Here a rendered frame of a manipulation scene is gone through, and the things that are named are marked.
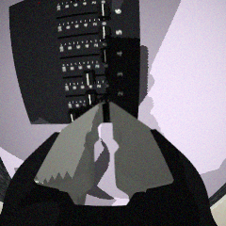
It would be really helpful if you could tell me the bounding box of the black lighting desk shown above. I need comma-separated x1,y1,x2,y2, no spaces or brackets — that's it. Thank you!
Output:
9,0,140,124

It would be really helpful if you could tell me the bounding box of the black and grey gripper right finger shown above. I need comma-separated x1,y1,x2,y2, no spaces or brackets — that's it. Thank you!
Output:
107,102,217,226

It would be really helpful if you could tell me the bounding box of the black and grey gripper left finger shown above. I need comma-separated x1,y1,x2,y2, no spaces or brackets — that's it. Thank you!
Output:
0,102,107,226

